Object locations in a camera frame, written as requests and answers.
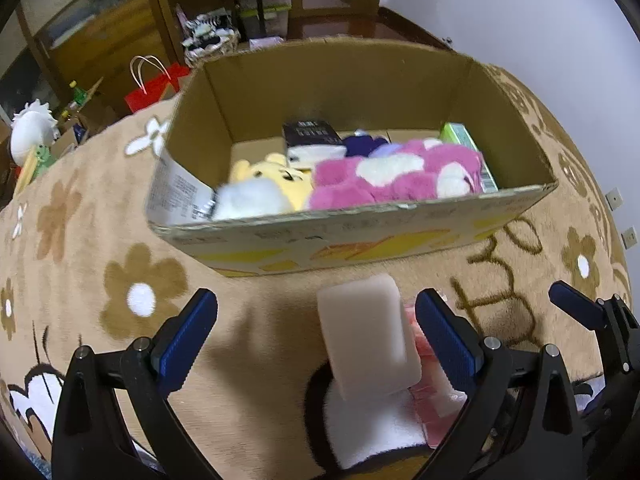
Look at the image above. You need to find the green tissue pack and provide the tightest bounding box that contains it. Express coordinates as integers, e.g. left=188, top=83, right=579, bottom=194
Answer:
left=439, top=122, right=500, bottom=194

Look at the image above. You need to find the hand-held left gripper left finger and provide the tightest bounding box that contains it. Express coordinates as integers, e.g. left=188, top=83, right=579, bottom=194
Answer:
left=51, top=287, right=219, bottom=480

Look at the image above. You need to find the purple-haired plush doll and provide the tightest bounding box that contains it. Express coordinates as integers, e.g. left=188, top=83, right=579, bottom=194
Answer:
left=342, top=130, right=402, bottom=159

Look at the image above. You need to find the black and white tissue pack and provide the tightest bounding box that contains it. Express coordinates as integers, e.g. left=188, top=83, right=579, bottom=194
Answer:
left=282, top=119, right=347, bottom=167

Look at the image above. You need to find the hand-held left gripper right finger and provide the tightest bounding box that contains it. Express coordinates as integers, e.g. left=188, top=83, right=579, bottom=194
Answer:
left=415, top=289, right=586, bottom=480

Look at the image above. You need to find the white sponge block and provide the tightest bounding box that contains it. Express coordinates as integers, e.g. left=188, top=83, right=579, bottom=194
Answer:
left=316, top=272, right=424, bottom=402

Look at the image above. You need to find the small green frog toy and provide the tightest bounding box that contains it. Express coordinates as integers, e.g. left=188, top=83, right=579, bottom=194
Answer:
left=32, top=143, right=56, bottom=169

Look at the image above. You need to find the lace-trimmed basket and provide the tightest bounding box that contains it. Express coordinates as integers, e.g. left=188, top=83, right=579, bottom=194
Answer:
left=182, top=24, right=242, bottom=56

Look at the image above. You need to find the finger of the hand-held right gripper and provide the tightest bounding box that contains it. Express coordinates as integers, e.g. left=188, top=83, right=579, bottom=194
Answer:
left=548, top=281, right=633, bottom=377

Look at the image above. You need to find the white-haired plush doll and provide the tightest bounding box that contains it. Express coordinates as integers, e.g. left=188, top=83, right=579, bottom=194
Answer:
left=10, top=101, right=60, bottom=166

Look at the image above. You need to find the pink bear plush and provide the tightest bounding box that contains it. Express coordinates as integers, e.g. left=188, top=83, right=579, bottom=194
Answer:
left=307, top=139, right=486, bottom=211

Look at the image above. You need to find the yellow bear plush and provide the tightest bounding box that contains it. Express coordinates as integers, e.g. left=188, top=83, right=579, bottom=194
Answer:
left=227, top=154, right=314, bottom=211

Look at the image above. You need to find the pink tissue packet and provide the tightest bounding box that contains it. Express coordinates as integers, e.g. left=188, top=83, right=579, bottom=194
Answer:
left=404, top=304, right=469, bottom=449

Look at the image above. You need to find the brown floral blanket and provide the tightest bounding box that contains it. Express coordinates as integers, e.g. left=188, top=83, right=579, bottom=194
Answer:
left=0, top=62, right=634, bottom=480

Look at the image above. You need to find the low open cardboard box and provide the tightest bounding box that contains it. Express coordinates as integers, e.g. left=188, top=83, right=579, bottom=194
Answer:
left=50, top=77, right=119, bottom=157

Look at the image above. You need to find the white fluffy plush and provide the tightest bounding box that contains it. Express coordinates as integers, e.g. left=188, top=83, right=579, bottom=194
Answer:
left=212, top=180, right=296, bottom=221

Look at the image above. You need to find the red gift bag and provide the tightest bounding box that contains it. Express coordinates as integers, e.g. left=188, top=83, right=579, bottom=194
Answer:
left=123, top=55, right=192, bottom=115

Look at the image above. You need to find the wooden sliding wardrobe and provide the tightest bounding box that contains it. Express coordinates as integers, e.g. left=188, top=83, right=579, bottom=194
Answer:
left=0, top=0, right=187, bottom=127

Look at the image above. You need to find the clear plastic storage bin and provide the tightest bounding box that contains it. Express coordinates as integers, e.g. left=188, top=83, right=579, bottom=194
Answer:
left=237, top=0, right=292, bottom=36

